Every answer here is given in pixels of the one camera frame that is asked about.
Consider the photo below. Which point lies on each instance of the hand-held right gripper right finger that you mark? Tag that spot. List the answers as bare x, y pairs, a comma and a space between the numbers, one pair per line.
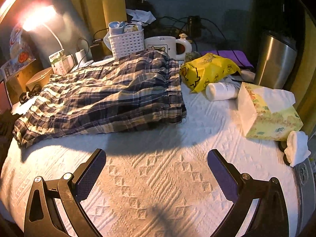
222, 175

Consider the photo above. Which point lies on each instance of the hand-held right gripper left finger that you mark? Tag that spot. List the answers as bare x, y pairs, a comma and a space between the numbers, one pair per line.
91, 175

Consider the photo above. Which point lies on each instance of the plaid pants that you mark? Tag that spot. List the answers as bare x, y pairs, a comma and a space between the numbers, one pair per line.
98, 98

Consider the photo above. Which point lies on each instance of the white textured tablecloth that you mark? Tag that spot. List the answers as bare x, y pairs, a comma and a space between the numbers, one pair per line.
197, 133

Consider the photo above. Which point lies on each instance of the tissue box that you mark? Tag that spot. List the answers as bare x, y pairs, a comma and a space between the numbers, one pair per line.
266, 121

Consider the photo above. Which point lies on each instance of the white rolled sock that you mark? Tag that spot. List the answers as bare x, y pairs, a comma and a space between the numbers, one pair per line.
297, 148

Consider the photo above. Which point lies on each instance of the white bottle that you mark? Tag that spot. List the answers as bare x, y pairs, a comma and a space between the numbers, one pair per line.
219, 91

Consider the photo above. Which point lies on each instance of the yellow printed packet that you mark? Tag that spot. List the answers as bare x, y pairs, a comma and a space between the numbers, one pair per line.
207, 71

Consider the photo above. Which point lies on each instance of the beige lunch container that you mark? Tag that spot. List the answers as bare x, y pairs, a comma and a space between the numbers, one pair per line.
40, 77

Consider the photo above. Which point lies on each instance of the cardboard box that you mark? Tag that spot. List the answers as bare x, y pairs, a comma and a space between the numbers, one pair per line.
18, 84

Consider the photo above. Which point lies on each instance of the milk carton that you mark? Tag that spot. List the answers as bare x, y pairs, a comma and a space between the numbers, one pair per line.
58, 63

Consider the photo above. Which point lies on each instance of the white power strip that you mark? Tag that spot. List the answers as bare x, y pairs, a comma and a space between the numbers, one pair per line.
108, 58

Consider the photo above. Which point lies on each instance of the white charger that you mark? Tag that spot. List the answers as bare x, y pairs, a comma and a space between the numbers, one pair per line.
80, 56

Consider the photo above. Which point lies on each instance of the purple cloth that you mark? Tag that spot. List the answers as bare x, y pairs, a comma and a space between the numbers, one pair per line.
234, 56

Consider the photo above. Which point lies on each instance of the black charger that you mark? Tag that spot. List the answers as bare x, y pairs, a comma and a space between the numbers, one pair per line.
97, 51

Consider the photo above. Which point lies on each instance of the steel tumbler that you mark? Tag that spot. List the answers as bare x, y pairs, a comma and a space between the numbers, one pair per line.
274, 61

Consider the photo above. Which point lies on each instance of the bunched yellow curtain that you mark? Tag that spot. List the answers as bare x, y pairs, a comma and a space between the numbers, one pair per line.
308, 79

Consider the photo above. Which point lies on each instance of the small cartoon box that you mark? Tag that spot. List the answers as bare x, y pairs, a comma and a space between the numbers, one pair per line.
8, 70

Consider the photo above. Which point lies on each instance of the white plastic basket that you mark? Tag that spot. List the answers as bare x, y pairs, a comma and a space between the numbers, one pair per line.
126, 44

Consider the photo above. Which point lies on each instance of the small mushroom figurine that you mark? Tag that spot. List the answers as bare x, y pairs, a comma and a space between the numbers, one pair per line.
184, 37

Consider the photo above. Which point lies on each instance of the white bear mug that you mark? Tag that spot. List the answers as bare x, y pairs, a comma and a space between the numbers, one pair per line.
160, 45

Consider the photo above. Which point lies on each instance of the snack chips bag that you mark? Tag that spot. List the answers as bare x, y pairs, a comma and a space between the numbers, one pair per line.
22, 47

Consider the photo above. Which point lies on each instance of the wide teal curtain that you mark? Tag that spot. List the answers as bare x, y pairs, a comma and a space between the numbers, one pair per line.
71, 29

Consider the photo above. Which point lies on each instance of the pale blue rolled packet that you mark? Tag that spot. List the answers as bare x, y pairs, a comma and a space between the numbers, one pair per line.
116, 28

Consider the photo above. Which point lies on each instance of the small black device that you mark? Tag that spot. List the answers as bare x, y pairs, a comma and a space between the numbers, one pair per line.
194, 26

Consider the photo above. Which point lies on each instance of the small white printed packet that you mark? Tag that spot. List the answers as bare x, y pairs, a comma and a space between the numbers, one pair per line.
133, 27

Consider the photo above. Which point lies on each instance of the white desk lamp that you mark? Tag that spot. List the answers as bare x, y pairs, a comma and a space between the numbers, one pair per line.
39, 17

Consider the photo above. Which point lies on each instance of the crumpled white paper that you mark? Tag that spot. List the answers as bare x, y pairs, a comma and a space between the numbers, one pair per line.
142, 16

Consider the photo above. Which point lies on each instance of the wide yellow curtain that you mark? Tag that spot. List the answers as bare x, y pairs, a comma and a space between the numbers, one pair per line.
98, 5

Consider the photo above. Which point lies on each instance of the dark glass window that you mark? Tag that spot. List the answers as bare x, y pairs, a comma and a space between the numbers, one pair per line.
185, 2

